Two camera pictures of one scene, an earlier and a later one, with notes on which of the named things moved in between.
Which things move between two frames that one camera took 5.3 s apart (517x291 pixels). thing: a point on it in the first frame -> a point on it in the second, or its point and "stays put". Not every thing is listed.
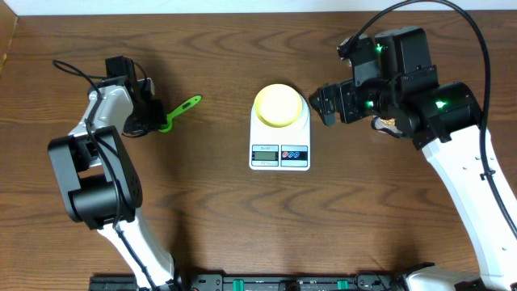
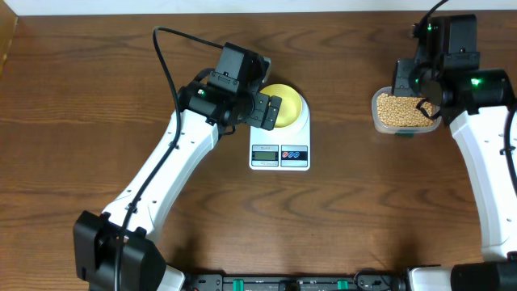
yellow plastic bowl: (279, 105) stays put
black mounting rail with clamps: (343, 282) stays put
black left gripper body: (152, 115) -> (254, 111)
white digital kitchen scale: (283, 149) stays put
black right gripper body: (357, 103) -> (407, 80)
